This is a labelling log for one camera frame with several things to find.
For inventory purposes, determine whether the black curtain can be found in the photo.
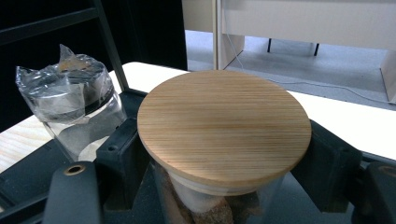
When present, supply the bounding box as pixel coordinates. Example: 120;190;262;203
0;0;189;133

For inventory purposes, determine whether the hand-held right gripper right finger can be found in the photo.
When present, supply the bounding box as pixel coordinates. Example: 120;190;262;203
290;119;364;214

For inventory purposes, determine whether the black metal shelf rack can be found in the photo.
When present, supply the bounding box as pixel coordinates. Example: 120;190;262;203
0;0;396;224

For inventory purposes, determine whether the glass jar with wooden lid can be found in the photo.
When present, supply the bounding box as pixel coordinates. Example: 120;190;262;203
136;69;313;224

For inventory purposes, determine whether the plastic-wrapped glass jar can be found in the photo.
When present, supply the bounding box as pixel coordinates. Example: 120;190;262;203
15;43;128;162

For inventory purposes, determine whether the white floor cable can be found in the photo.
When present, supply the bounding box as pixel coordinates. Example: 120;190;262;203
223;18;396;105

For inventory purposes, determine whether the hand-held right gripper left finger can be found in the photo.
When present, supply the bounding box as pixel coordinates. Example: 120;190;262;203
95;117;153;211

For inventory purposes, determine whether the white desk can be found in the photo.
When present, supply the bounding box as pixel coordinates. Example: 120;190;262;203
181;0;396;105

